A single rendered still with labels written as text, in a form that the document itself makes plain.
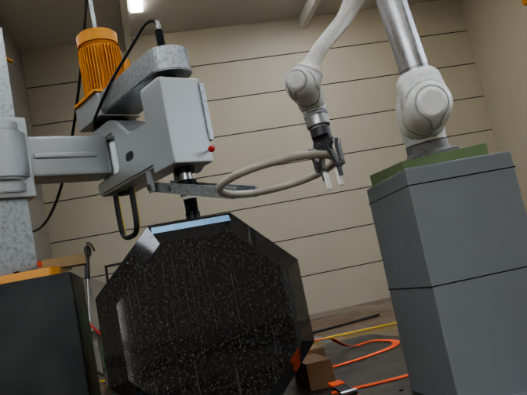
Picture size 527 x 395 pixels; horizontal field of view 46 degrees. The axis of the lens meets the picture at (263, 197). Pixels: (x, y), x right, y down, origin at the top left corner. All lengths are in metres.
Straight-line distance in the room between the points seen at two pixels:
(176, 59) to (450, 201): 1.47
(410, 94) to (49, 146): 1.94
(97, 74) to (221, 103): 4.82
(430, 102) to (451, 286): 0.60
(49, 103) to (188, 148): 5.61
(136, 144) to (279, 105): 5.41
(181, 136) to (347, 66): 6.14
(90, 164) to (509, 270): 2.15
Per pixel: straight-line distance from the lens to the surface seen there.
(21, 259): 3.18
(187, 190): 2.83
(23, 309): 2.94
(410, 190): 2.11
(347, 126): 8.57
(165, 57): 2.99
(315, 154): 2.23
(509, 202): 2.27
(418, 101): 2.09
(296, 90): 2.15
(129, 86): 3.20
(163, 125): 2.90
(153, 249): 2.38
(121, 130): 3.30
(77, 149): 3.40
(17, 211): 3.22
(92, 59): 3.66
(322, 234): 8.18
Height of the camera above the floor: 0.52
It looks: 8 degrees up
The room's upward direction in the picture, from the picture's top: 11 degrees counter-clockwise
